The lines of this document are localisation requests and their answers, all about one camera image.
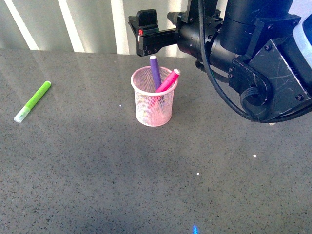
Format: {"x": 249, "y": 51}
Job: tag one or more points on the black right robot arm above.
{"x": 258, "y": 57}

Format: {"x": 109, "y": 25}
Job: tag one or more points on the pink mesh pen cup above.
{"x": 152, "y": 109}

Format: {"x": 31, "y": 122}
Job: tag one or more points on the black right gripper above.
{"x": 150, "y": 40}

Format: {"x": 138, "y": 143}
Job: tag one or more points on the white pleated curtain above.
{"x": 91, "y": 26}

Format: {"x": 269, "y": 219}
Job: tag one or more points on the green marker pen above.
{"x": 26, "y": 109}

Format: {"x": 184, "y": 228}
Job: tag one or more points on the purple marker pen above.
{"x": 155, "y": 71}

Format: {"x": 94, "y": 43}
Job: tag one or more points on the pink marker pen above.
{"x": 170, "y": 79}

